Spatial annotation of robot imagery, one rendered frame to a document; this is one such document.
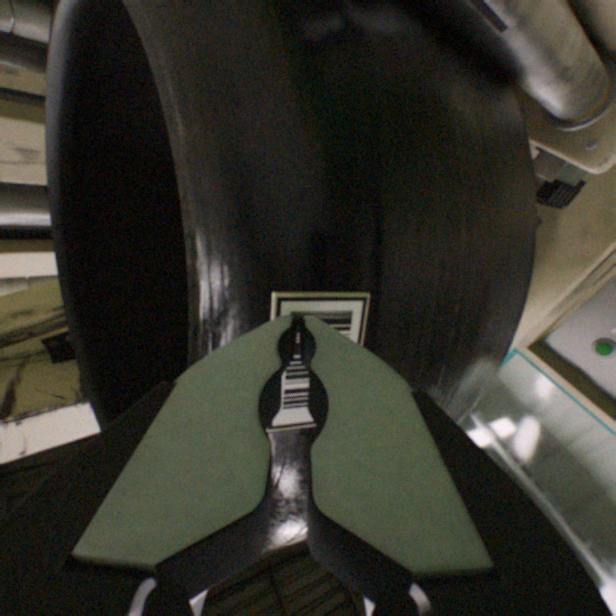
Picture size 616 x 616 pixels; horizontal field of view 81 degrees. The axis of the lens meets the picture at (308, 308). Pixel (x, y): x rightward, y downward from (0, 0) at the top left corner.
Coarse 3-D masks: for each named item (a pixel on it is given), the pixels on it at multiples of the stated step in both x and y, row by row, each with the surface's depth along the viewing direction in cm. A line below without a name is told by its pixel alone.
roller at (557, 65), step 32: (416, 0) 17; (448, 0) 17; (480, 0) 17; (512, 0) 18; (544, 0) 19; (480, 32) 19; (512, 32) 20; (544, 32) 21; (576, 32) 23; (512, 64) 23; (544, 64) 23; (576, 64) 25; (544, 96) 28; (576, 96) 29
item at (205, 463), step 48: (288, 336) 11; (192, 384) 8; (240, 384) 9; (192, 432) 7; (240, 432) 7; (144, 480) 6; (192, 480) 6; (240, 480) 6; (96, 528) 6; (144, 528) 6; (192, 528) 6; (240, 528) 6; (192, 576) 6
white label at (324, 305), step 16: (272, 304) 13; (288, 304) 13; (304, 304) 14; (320, 304) 14; (336, 304) 14; (352, 304) 14; (336, 320) 14; (352, 320) 15; (352, 336) 15; (288, 368) 14; (304, 368) 14; (288, 384) 14; (304, 384) 15; (288, 400) 15; (304, 400) 15; (288, 416) 15; (304, 416) 15
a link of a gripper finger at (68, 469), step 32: (160, 384) 8; (128, 416) 8; (96, 448) 7; (128, 448) 7; (64, 480) 6; (96, 480) 6; (32, 512) 6; (64, 512) 6; (96, 512) 6; (0, 544) 5; (32, 544) 5; (64, 544) 5; (0, 576) 5; (32, 576) 5; (64, 576) 5; (96, 576) 5; (128, 576) 5; (0, 608) 5; (32, 608) 5; (64, 608) 5; (96, 608) 5; (128, 608) 5
